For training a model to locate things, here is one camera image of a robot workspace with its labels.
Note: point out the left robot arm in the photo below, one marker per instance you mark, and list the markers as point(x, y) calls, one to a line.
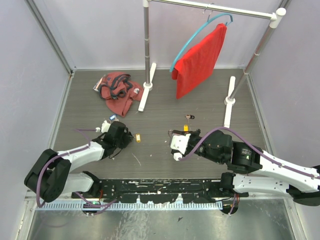
point(52, 174)

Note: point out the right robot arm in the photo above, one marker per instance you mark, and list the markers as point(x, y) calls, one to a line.
point(250, 168)

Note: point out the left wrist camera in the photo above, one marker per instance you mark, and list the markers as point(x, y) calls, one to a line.
point(104, 126)

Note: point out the teal clothes hanger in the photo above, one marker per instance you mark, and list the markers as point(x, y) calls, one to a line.
point(208, 21)

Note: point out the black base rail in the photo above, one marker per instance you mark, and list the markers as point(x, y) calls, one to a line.
point(160, 191)

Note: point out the yellow tag key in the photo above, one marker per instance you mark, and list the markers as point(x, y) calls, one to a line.
point(137, 137)
point(185, 127)

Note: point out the red cloth on hanger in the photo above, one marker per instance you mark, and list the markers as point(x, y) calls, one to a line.
point(198, 63)

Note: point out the metal keyring with keys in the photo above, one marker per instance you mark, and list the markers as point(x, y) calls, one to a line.
point(170, 133)

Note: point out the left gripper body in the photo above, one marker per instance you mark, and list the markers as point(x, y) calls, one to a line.
point(123, 142)

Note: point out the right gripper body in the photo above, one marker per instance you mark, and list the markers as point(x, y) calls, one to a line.
point(196, 139)

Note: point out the crumpled maroon shirt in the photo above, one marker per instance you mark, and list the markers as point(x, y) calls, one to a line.
point(118, 91)

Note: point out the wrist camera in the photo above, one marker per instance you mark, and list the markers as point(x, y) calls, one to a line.
point(104, 126)
point(178, 145)

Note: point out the brown tag key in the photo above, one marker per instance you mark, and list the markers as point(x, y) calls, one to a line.
point(189, 116)

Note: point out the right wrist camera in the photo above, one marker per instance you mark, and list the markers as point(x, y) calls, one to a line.
point(178, 145)

